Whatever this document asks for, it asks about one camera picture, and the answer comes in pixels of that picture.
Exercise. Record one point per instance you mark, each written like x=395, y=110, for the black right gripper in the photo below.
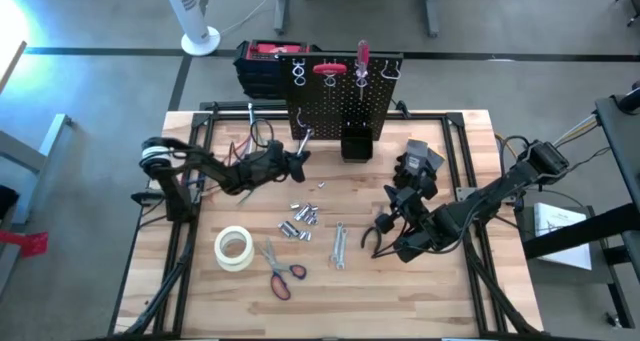
x=415, y=226

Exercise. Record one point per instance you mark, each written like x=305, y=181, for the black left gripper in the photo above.
x=272, y=162

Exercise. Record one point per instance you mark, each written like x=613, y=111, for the chrome combination wrench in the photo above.
x=342, y=248
x=336, y=243
x=305, y=142

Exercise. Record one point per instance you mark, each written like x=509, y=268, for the black perforated pegboard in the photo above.
x=340, y=106

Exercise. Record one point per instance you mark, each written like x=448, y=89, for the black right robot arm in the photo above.
x=500, y=186

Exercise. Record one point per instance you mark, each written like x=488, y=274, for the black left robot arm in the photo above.
x=227, y=176

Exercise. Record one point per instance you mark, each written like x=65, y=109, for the chrome J hook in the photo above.
x=298, y=121

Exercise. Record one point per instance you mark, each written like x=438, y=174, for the black work gloves with tag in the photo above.
x=415, y=178

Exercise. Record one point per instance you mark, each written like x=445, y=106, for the black pegboard bin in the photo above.
x=357, y=148

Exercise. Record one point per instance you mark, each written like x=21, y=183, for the grey metal mounting plate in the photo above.
x=462, y=195

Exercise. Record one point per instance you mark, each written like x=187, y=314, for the red black toolbox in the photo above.
x=260, y=71

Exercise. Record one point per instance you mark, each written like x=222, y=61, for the chrome wide U hook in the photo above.
x=385, y=75

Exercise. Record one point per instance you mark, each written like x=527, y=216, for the grey desk leg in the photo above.
x=281, y=11
x=433, y=11

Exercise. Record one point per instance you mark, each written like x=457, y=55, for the white tower fan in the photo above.
x=200, y=43

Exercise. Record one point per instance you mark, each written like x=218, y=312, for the white booklet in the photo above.
x=555, y=216

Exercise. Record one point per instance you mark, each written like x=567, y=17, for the grey side table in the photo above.
x=600, y=266

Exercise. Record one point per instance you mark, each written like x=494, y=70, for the light grey bench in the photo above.
x=52, y=141

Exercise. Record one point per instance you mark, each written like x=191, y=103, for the black side stand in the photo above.
x=620, y=141

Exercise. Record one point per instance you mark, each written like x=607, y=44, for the red floor item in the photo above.
x=32, y=242

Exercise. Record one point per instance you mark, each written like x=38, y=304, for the black aluminium table frame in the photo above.
x=425, y=115

